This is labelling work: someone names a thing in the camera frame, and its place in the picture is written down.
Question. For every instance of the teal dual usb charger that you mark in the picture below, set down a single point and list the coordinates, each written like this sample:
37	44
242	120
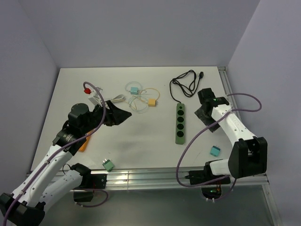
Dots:
215	151

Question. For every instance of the yellow charger plug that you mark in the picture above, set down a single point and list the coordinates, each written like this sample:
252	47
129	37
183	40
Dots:
152	102

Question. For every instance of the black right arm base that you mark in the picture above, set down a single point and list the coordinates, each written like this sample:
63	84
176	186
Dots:
212	192

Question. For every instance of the orange power strip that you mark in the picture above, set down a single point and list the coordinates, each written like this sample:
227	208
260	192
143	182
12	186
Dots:
84	146

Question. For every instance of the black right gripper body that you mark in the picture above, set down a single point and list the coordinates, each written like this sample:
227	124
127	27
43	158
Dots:
208	117

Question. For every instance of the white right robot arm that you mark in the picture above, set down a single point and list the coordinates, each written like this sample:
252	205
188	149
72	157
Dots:
249	153

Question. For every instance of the teal charger plug with cable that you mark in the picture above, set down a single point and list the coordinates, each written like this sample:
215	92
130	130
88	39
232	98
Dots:
137	100

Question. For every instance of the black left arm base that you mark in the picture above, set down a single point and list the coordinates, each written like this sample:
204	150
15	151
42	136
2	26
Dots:
90	185

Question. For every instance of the green charger plug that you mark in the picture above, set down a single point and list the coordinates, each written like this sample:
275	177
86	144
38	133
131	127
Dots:
108	165

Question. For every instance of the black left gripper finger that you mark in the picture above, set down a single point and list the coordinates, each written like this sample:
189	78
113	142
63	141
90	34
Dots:
119	117
115	110

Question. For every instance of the green power strip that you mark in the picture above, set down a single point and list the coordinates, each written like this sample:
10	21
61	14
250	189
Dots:
180	124

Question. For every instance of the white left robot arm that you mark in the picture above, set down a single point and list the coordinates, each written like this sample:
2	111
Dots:
28	204

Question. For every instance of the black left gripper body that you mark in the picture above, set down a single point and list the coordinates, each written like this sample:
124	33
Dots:
97	116

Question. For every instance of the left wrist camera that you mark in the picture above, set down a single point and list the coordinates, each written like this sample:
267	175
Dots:
93	96

